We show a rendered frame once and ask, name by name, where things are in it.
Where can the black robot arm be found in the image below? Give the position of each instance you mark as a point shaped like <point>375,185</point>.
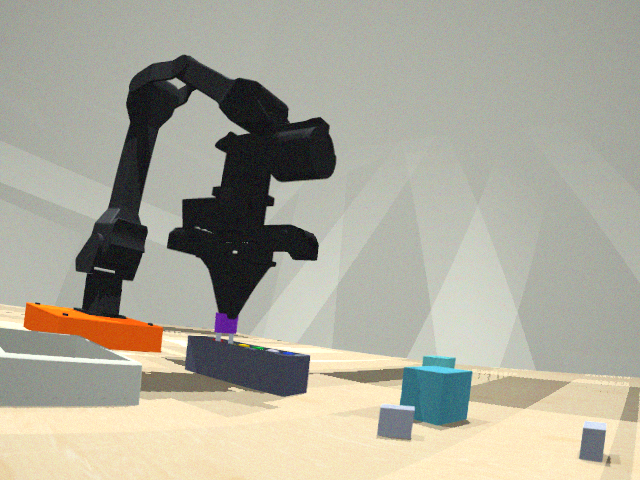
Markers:
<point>291,152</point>

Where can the teal flat block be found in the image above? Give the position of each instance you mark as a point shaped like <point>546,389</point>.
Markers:
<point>443,361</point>

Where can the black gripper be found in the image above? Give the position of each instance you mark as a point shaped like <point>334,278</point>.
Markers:
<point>234,276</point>

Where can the violet blade fuse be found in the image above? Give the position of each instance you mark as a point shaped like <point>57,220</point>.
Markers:
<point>225,325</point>

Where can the teal cube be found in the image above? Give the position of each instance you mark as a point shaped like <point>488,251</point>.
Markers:
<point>440,395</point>

